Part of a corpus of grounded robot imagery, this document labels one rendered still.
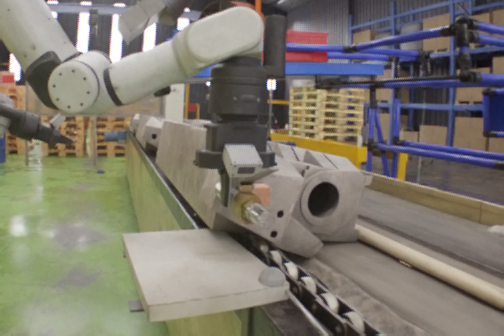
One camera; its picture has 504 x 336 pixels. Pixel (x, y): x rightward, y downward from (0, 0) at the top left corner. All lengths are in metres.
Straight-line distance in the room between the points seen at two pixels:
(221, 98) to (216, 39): 0.08
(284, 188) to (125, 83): 0.34
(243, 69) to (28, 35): 0.33
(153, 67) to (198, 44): 0.08
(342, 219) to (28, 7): 0.75
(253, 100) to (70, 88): 0.26
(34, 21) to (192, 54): 0.25
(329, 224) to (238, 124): 0.40
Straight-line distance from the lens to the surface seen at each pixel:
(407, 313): 0.63
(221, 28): 0.52
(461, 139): 11.26
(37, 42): 0.59
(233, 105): 0.52
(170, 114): 6.94
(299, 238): 0.76
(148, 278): 0.58
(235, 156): 0.50
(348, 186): 0.85
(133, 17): 7.69
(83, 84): 0.54
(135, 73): 0.55
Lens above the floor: 1.05
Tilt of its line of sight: 5 degrees down
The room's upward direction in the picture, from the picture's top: 2 degrees clockwise
